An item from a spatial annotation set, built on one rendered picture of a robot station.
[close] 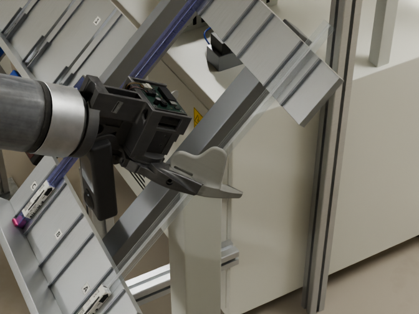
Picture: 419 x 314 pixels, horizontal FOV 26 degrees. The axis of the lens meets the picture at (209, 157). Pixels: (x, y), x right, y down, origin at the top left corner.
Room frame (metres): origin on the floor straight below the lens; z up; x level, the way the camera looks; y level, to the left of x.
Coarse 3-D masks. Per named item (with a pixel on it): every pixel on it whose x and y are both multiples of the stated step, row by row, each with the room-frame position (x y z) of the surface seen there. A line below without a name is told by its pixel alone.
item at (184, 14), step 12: (192, 0) 1.06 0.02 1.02; (180, 12) 1.05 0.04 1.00; (192, 12) 1.05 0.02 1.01; (180, 24) 1.04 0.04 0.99; (168, 36) 1.03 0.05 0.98; (156, 48) 1.03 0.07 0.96; (144, 60) 1.02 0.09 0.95; (132, 72) 1.02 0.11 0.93; (144, 72) 1.02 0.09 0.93; (60, 168) 0.96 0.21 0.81; (48, 180) 0.96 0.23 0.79; (60, 180) 0.96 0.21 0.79
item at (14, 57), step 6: (0, 30) 1.46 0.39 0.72; (0, 36) 1.41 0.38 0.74; (0, 42) 1.40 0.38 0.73; (6, 42) 1.40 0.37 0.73; (6, 48) 1.38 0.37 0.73; (12, 48) 1.39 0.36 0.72; (6, 54) 1.37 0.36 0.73; (12, 54) 1.36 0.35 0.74; (18, 54) 1.38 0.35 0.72; (12, 60) 1.34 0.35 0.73; (18, 60) 1.34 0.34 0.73; (18, 66) 1.32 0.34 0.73; (24, 66) 1.33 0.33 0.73; (24, 72) 1.30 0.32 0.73; (30, 72) 1.31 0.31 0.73; (36, 78) 1.30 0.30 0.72
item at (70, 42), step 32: (0, 0) 1.53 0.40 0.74; (32, 0) 1.47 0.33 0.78; (64, 0) 1.42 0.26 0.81; (96, 0) 1.37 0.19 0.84; (32, 32) 1.40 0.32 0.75; (64, 32) 1.35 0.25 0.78; (96, 32) 1.30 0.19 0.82; (128, 32) 1.26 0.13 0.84; (32, 64) 1.33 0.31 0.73; (64, 64) 1.29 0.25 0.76; (96, 64) 1.25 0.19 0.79
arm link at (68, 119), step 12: (48, 84) 0.75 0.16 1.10; (60, 96) 0.74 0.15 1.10; (72, 96) 0.75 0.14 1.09; (60, 108) 0.72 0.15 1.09; (72, 108) 0.73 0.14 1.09; (84, 108) 0.74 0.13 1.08; (60, 120) 0.71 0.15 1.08; (72, 120) 0.72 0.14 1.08; (84, 120) 0.73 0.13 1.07; (48, 132) 0.70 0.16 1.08; (60, 132) 0.71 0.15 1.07; (72, 132) 0.72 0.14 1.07; (84, 132) 0.73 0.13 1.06; (48, 144) 0.70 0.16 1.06; (60, 144) 0.71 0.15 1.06; (72, 144) 0.71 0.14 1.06; (60, 156) 0.72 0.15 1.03
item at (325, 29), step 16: (320, 32) 0.88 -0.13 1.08; (304, 48) 0.88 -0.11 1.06; (288, 64) 0.87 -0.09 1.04; (304, 64) 0.87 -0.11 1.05; (272, 80) 0.87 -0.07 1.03; (288, 80) 0.86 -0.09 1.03; (272, 96) 0.85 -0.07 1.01; (256, 112) 0.84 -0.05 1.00; (240, 128) 0.84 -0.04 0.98; (224, 144) 0.83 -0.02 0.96; (176, 208) 0.80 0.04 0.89; (160, 224) 0.79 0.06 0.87; (144, 240) 0.78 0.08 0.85; (128, 256) 0.78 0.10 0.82; (112, 272) 0.77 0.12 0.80; (128, 272) 0.77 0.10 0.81; (112, 288) 0.76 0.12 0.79
